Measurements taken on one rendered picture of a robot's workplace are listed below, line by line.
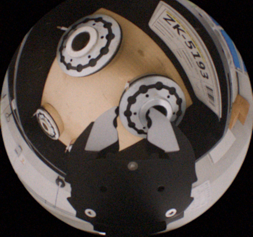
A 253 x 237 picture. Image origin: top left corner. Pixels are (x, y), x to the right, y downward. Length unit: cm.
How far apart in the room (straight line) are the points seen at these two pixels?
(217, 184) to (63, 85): 306
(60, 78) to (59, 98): 5
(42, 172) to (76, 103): 338
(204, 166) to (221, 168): 71
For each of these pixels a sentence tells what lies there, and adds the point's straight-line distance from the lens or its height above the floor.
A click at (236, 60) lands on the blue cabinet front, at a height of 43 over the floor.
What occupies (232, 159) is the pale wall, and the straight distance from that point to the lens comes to 305.
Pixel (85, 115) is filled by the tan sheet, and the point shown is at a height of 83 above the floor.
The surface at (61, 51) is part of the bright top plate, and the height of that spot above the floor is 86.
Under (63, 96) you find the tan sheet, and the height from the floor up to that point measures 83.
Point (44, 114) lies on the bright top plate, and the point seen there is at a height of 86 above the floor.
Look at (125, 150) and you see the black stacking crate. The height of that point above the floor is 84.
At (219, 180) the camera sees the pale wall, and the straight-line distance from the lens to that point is 294.
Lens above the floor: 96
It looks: 60 degrees down
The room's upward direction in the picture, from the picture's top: 175 degrees counter-clockwise
